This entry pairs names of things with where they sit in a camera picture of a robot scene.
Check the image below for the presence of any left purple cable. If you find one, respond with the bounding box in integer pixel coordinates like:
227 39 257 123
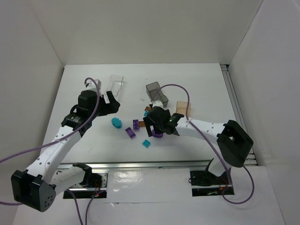
0 77 104 225

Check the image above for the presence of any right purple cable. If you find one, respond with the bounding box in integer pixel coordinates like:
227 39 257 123
148 83 255 205

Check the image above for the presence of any small teal lego brick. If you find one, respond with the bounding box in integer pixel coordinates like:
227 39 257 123
142 140 151 148

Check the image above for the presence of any aluminium front rail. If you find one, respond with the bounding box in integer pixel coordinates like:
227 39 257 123
56 160 213 171

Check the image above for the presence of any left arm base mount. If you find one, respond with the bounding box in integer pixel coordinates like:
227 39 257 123
69 172 108 199

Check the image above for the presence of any orange flat lego plate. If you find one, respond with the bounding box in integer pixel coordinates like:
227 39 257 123
139 121 146 127

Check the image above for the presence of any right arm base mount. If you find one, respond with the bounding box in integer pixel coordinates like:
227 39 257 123
188 171 234 197

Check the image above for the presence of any purple oval lego piece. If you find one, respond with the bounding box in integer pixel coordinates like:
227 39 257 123
152 129 163 138

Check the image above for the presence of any purple tall lego brick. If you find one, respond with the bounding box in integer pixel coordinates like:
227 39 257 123
133 120 140 130

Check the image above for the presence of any purple cable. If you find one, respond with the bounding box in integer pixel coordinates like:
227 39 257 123
0 77 104 225
148 83 255 205

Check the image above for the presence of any dark smoky plastic container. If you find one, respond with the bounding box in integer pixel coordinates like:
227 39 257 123
145 82 169 107

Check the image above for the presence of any orange translucent plastic container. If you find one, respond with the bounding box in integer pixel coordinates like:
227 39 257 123
175 101 191 117

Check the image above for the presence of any teal oval lego piece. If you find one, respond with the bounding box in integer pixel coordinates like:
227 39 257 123
111 118 122 129

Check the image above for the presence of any aluminium side rail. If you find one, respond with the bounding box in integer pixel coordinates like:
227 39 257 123
220 64 258 166

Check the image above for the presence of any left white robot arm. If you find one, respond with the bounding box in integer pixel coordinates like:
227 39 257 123
11 78 120 212

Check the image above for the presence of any clear plastic container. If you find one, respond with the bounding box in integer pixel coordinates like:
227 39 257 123
105 75 124 97

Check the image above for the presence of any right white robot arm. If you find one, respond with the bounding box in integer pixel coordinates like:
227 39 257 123
143 105 254 177

